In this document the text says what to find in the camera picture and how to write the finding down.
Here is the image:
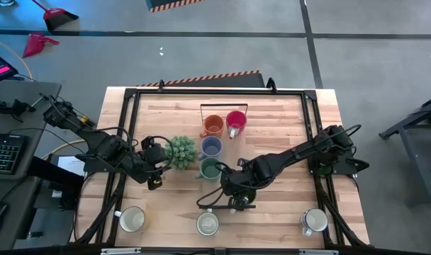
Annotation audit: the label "silver metal bracket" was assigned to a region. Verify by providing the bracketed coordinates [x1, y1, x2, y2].
[101, 247, 142, 255]
[299, 249, 340, 255]

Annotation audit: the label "lavender blue mug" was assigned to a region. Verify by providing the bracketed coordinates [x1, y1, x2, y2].
[197, 135, 223, 161]

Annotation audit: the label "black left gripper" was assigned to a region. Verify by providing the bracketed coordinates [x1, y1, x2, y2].
[140, 136, 168, 191]

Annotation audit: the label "black aluminium table frame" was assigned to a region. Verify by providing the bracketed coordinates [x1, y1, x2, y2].
[70, 76, 371, 249]

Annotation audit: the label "green succulent in grey pot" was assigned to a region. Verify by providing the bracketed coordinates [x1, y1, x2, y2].
[164, 135, 198, 171]

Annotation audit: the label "teal green mug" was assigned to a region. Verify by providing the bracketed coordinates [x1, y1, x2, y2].
[195, 157, 223, 183]

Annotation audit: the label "blue dotted-centre floral mug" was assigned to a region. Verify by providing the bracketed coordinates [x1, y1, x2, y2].
[299, 208, 329, 237]

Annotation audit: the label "black metal cart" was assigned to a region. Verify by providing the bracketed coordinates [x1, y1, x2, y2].
[378, 92, 431, 207]

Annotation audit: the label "hazard striped black platform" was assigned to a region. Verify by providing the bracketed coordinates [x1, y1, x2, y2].
[145, 0, 206, 14]
[135, 69, 266, 89]

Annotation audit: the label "white paper sheet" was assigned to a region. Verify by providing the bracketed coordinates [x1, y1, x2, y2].
[57, 155, 86, 177]

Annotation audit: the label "grey desk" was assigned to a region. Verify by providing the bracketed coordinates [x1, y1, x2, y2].
[0, 81, 63, 251]

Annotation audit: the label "olive interior white mug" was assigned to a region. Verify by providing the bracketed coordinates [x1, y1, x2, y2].
[196, 208, 220, 237]

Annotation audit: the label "cream mug brown rim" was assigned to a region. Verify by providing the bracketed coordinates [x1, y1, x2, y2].
[114, 205, 146, 234]

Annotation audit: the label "red mug white handle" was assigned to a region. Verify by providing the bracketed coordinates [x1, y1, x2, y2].
[225, 110, 248, 140]

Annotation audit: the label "red broom black bristles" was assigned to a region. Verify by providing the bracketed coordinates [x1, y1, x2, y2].
[30, 0, 80, 32]

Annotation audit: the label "black backlit keyboard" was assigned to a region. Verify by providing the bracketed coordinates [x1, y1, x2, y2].
[0, 132, 29, 176]

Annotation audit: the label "black desk clamp tool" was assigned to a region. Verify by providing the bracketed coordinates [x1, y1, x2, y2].
[0, 99, 38, 123]

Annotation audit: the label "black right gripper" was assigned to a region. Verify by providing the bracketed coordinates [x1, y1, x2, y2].
[220, 173, 254, 213]

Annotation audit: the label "yellow cable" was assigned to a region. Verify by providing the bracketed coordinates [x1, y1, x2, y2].
[0, 34, 89, 161]

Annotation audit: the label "red dustpan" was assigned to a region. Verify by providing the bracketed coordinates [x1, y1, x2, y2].
[22, 32, 60, 60]

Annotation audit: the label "orange mug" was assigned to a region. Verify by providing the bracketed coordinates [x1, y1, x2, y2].
[199, 114, 225, 139]

